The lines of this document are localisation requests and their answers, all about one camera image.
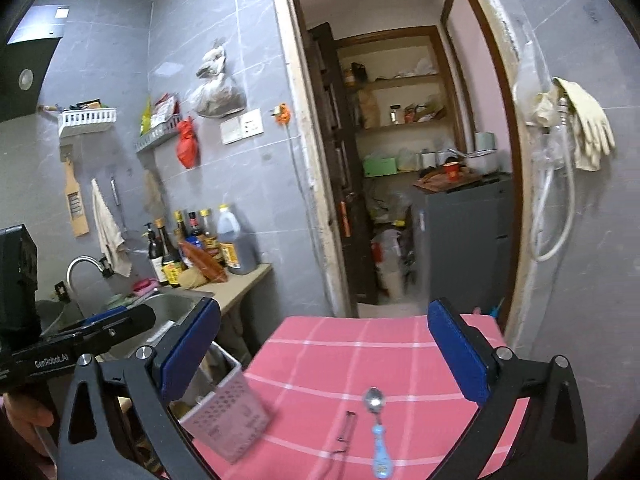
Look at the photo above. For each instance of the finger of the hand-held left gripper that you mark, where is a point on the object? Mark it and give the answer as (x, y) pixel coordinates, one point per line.
(130, 322)
(107, 316)

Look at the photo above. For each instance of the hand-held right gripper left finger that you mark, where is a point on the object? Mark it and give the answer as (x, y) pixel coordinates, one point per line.
(187, 355)

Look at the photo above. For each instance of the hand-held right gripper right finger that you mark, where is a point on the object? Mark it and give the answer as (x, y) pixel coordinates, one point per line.
(457, 355)

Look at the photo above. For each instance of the perforated metal utensil holder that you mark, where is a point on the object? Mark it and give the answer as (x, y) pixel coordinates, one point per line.
(230, 410)

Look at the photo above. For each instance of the metal peeler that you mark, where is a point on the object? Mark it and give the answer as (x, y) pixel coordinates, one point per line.
(346, 430)

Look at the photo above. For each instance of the person's left hand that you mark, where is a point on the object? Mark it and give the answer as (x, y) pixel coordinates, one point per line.
(25, 412)

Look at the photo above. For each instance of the steel sink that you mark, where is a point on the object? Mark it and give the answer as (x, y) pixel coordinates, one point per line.
(165, 307)

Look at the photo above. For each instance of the pink dish cloth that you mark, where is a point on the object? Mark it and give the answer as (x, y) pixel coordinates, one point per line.
(145, 287)

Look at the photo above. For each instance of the steel faucet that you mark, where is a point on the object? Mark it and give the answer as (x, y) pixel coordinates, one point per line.
(80, 262)

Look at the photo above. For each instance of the blue brush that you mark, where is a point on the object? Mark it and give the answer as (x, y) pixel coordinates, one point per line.
(496, 307)

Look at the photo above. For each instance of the yellow label soy sauce bottle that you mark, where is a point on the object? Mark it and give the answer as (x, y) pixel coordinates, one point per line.
(167, 255)

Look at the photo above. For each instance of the beige towel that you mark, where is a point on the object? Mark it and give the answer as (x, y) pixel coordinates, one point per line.
(107, 230)

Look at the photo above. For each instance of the kitchen counter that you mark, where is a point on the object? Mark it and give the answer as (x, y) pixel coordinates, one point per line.
(245, 285)

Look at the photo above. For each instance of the orange snack packet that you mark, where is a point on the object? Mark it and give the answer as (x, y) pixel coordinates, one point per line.
(202, 260)

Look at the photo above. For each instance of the dark sauce bottle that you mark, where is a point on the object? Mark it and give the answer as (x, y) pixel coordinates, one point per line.
(194, 230)
(179, 227)
(209, 237)

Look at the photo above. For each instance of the white plastic bag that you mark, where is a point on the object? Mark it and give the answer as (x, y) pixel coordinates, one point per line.
(390, 265)

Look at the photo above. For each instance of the grey refrigerator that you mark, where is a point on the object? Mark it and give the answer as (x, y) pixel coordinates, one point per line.
(465, 240)

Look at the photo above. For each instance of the large oil bottle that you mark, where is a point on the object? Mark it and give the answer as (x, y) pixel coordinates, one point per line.
(232, 240)

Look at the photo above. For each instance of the hanging metal tool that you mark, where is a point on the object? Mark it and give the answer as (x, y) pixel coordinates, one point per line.
(115, 192)

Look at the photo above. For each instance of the pink checked tablecloth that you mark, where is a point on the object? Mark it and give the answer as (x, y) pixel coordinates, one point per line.
(325, 355)

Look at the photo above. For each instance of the wooden cutting board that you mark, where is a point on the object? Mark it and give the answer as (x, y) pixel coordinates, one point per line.
(445, 183)

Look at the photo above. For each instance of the orange door sticker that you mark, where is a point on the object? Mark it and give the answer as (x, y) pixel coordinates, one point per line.
(344, 220)

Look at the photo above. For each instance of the red cup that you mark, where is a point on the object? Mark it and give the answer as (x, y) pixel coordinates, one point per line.
(452, 169)

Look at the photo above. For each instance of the red plastic bag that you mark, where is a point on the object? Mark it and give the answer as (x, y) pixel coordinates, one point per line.
(186, 142)

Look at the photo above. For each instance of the white rice cooker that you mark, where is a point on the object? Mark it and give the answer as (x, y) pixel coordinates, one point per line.
(484, 157)

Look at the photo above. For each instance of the yellow packet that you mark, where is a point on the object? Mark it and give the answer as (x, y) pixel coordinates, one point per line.
(146, 117)

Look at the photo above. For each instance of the green box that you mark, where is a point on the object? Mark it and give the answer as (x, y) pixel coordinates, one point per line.
(380, 164)

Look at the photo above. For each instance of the black range hood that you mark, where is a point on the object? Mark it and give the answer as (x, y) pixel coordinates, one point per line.
(25, 70)

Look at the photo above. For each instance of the dark wooden door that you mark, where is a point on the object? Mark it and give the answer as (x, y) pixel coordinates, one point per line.
(340, 170)

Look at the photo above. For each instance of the wooden shelf unit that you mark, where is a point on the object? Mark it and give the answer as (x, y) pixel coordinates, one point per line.
(395, 125)

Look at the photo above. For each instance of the plastic bag of dried goods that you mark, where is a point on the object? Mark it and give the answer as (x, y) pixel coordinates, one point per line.
(217, 95)

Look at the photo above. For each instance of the glass jar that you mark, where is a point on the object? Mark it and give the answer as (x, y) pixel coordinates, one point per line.
(395, 114)

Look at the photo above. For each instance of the pale rubber gloves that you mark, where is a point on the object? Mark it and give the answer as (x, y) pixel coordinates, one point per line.
(587, 120)

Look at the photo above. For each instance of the white plastic wall rack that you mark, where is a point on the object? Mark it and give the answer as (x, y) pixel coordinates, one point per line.
(87, 121)

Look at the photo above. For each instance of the white wall switch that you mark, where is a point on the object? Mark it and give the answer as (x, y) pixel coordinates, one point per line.
(231, 130)

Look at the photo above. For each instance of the wooden door frame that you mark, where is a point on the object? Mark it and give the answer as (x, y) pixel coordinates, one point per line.
(305, 160)

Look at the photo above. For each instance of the white wall socket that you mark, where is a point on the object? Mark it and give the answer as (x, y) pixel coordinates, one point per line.
(251, 122)

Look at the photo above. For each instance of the orange wall hook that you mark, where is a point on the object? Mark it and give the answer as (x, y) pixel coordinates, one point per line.
(282, 113)

